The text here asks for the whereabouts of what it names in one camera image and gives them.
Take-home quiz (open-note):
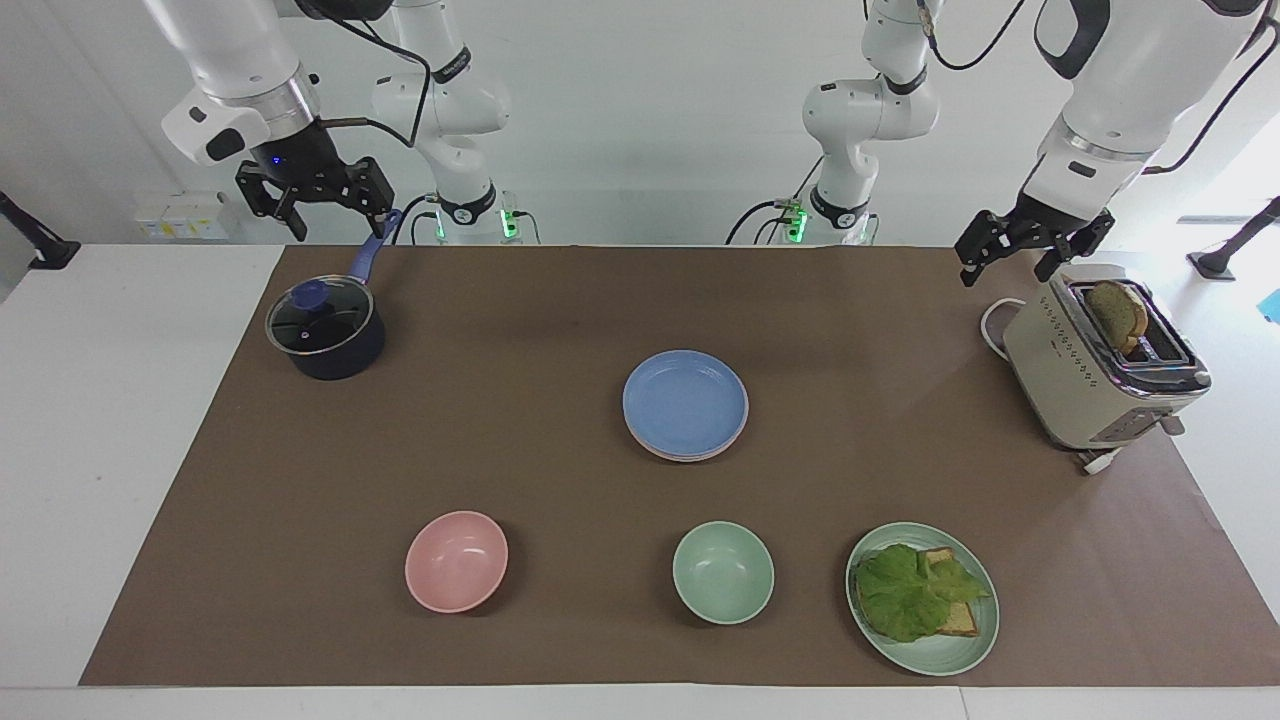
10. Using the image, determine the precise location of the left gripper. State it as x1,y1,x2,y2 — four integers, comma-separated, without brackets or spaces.
953,196,1117,289

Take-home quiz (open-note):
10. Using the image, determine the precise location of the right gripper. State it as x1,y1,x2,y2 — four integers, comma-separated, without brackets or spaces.
235,118,397,243

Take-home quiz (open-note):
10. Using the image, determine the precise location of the brown bread slice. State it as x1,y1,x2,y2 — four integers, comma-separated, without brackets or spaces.
1085,279,1150,355

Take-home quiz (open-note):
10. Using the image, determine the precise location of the glass lid with blue knob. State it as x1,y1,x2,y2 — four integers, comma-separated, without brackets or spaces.
265,277,375,357

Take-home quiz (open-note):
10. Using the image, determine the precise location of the beige toaster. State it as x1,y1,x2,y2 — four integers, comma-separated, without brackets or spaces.
1002,263,1214,453

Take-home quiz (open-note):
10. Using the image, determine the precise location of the dark blue saucepan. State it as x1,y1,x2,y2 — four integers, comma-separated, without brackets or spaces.
264,208,403,382

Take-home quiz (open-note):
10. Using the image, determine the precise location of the black stand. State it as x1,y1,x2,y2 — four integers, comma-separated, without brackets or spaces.
0,190,82,272
1186,196,1280,282

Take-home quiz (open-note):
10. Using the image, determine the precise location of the green lettuce leaf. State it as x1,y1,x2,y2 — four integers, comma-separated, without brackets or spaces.
854,543,992,644

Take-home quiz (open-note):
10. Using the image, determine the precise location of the blue plate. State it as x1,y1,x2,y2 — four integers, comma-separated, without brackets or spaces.
622,349,750,457

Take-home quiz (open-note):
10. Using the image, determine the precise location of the toasted bread slice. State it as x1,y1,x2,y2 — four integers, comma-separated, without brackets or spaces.
918,546,983,638

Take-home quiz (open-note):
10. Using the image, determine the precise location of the pink bowl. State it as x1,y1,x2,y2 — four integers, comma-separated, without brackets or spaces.
404,510,510,614

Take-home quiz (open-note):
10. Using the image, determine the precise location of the green plate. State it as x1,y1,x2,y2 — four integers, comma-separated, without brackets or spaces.
845,521,1001,678

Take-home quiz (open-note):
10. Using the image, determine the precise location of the green bowl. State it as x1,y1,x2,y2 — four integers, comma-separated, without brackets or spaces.
671,520,776,627

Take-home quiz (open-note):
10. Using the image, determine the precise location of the black cable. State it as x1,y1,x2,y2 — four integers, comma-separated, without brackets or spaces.
726,154,827,247
318,5,435,151
392,194,443,247
1142,22,1280,177
915,0,1029,73

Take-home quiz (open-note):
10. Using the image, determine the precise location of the white toaster cable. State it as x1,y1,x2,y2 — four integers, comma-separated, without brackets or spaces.
979,296,1125,477

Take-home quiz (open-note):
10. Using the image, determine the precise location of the white wall socket box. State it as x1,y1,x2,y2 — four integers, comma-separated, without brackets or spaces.
134,193,233,242

